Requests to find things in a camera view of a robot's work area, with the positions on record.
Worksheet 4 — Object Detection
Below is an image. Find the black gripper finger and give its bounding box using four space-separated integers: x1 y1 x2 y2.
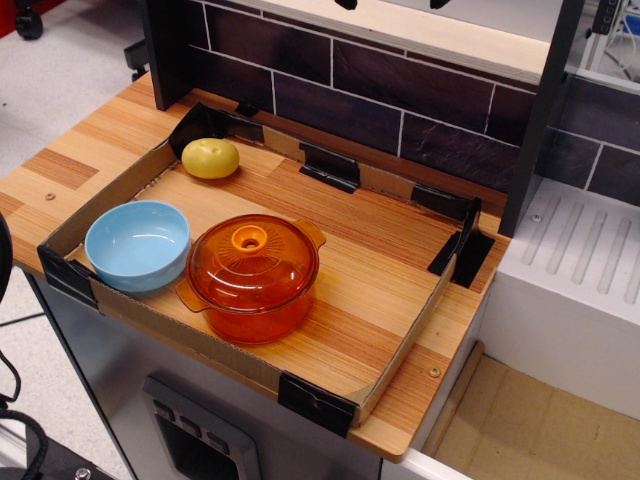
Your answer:
430 0 450 9
335 0 358 10

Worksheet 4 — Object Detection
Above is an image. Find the orange transparent pot lid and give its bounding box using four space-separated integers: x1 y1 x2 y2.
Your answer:
186 214 326 314

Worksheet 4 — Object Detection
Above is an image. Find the orange transparent pot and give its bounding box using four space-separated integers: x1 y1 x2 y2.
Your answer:
176 214 326 344

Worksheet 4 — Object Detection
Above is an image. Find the light wooden shelf board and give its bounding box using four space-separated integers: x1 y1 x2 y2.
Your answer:
238 0 550 86

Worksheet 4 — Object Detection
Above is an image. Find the yellow plastic potato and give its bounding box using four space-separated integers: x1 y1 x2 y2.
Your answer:
181 138 240 180

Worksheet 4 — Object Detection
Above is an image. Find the cardboard fence with black tape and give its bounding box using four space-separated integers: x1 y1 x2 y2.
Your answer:
38 103 508 457

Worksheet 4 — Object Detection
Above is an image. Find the black caster wheel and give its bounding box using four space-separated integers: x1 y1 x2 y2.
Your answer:
14 0 44 40

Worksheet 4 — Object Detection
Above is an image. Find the light blue bowl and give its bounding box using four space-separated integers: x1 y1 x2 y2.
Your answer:
84 200 191 293

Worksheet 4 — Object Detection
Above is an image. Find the white drainer sink unit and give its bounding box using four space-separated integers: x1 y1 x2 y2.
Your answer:
479 180 639 418

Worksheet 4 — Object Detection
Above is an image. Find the grey oven control panel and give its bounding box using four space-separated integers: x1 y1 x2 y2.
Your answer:
143 376 261 479

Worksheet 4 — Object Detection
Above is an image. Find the dark upright shelf post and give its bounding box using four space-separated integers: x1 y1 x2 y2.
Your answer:
499 1 584 238

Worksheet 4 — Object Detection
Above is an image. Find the black cable bundle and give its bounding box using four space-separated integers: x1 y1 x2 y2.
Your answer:
0 212 50 480

